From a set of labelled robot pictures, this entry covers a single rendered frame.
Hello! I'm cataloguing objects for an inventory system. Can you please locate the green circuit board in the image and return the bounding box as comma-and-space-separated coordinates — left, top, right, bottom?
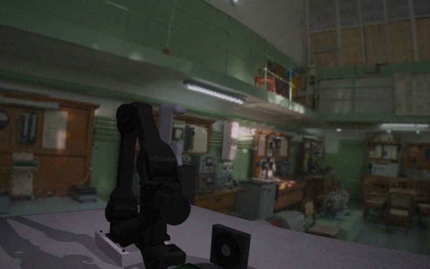
173, 263, 202, 269

